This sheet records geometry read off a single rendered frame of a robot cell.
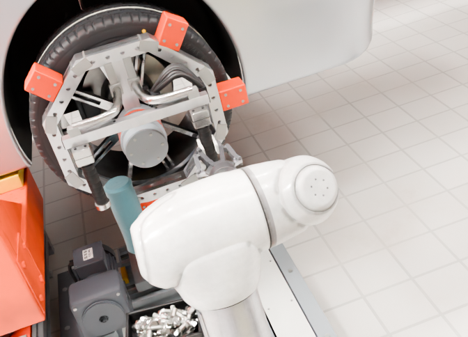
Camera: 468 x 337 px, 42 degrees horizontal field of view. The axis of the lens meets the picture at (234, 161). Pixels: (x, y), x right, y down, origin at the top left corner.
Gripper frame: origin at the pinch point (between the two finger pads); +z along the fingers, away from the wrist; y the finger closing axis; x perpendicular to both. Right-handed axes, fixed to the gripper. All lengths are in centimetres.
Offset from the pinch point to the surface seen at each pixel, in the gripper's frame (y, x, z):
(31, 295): -60, -21, -12
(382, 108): 113, -83, 124
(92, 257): -46, -40, 22
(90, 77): -28, 12, 50
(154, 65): -5, 9, 50
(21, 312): -65, -25, -12
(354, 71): 122, -83, 178
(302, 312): 17, -75, -2
